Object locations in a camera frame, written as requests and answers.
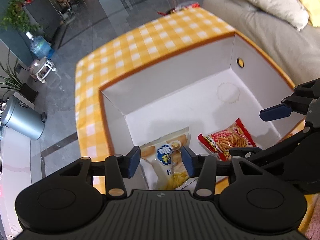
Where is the hanging ivy plant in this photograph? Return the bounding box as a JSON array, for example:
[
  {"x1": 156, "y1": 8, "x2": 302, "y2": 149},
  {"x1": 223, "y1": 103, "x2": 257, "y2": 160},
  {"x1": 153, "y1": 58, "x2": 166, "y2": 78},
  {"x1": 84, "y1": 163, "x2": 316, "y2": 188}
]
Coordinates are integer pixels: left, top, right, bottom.
[{"x1": 1, "y1": 0, "x2": 41, "y2": 33}]

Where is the grey cabinet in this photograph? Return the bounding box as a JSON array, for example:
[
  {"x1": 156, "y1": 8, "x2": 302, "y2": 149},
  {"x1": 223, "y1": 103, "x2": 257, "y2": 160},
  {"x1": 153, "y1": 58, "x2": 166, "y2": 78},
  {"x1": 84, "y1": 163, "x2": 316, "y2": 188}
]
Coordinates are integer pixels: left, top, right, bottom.
[{"x1": 23, "y1": 0, "x2": 62, "y2": 41}]

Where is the small white stool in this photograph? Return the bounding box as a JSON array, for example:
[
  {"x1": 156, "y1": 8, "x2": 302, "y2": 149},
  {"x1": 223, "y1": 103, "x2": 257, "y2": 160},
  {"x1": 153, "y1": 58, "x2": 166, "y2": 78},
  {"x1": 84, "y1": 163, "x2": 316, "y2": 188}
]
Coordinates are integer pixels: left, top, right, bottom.
[{"x1": 29, "y1": 57, "x2": 56, "y2": 83}]

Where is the red fries snack bag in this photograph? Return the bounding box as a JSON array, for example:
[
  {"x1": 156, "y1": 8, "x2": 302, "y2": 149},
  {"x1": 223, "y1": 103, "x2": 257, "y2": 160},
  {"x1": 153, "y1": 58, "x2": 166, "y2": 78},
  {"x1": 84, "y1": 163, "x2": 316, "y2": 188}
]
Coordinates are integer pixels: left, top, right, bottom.
[{"x1": 197, "y1": 118, "x2": 256, "y2": 161}]

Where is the red floor rubbish bag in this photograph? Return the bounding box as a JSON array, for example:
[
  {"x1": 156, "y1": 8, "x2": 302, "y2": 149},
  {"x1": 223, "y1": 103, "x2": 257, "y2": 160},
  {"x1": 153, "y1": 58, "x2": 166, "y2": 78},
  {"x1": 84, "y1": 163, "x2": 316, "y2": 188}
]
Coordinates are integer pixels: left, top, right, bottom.
[{"x1": 157, "y1": 1, "x2": 200, "y2": 16}]

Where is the silver trash can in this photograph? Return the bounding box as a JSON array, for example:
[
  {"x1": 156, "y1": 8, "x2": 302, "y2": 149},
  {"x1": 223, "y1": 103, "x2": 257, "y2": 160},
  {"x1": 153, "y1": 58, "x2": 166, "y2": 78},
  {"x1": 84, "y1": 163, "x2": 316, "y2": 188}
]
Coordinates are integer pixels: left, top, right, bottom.
[{"x1": 1, "y1": 96, "x2": 47, "y2": 140}]

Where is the blue water jug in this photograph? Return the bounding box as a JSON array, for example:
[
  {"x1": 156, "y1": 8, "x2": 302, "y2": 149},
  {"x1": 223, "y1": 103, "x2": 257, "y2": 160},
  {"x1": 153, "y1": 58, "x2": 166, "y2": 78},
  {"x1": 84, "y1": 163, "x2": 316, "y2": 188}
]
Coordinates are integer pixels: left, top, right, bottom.
[{"x1": 25, "y1": 31, "x2": 54, "y2": 59}]

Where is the yellow checkered tablecloth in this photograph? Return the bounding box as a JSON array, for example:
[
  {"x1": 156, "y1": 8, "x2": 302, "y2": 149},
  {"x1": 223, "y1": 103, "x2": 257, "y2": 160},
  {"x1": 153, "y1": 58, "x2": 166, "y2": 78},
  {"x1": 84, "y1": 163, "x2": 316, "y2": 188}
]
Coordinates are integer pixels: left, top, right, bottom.
[{"x1": 74, "y1": 6, "x2": 318, "y2": 230}]

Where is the beige sofa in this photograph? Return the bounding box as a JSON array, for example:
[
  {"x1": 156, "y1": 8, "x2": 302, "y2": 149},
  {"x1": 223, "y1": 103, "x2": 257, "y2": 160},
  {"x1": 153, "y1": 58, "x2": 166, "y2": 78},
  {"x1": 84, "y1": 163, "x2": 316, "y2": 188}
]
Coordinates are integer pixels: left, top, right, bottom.
[{"x1": 202, "y1": 0, "x2": 319, "y2": 84}]

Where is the potted long-leaf plant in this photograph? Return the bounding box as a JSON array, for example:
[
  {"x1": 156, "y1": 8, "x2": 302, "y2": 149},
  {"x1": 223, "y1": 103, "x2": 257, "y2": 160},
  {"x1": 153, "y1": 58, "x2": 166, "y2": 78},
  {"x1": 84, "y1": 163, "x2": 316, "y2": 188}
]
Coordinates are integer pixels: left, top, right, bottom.
[{"x1": 1, "y1": 59, "x2": 39, "y2": 103}]

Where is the pink fluffy blanket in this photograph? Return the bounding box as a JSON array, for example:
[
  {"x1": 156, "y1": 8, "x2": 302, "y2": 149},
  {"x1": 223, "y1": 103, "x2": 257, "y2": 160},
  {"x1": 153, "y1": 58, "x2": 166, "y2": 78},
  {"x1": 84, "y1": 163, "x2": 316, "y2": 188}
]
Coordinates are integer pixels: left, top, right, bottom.
[{"x1": 305, "y1": 211, "x2": 320, "y2": 240}]

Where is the cream biscuit snack bag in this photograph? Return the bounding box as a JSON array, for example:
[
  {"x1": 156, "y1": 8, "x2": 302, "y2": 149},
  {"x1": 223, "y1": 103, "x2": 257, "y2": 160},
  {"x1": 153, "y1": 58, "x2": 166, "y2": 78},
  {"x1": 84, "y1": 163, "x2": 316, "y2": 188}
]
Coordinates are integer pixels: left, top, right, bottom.
[{"x1": 140, "y1": 127, "x2": 191, "y2": 190}]

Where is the orange cardboard box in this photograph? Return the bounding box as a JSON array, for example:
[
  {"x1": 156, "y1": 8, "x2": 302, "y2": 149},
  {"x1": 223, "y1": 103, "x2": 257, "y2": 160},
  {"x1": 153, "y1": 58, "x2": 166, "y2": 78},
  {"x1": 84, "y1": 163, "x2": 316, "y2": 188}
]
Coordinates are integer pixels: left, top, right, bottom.
[{"x1": 99, "y1": 30, "x2": 297, "y2": 196}]

